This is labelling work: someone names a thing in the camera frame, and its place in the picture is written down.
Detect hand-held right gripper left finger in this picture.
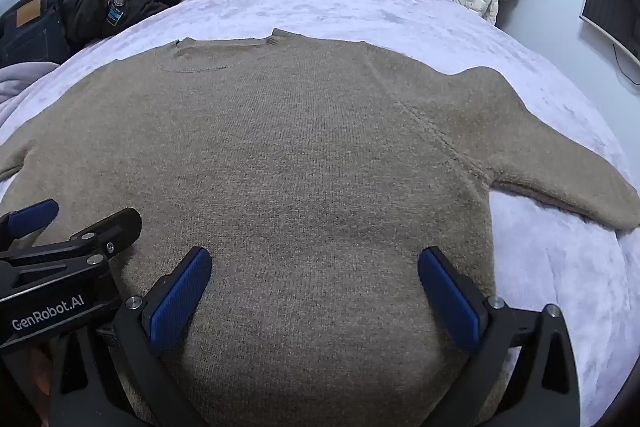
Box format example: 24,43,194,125
47,246,213,427

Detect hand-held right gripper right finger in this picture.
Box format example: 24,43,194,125
417,246,581,427

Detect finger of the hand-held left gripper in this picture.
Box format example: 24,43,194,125
0,207,143,302
0,200,60,249

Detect taupe knit sweater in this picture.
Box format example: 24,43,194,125
0,28,640,427

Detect grey cloth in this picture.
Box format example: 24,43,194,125
0,61,62,130

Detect dark blue jeans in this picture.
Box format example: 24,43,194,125
0,0,74,68

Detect black jacket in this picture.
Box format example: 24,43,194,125
40,0,186,51

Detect lavender fluffy blanket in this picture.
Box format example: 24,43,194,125
0,0,640,410

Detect black monitor cable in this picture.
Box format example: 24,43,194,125
612,44,640,86

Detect curved wall monitor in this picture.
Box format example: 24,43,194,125
580,0,640,66

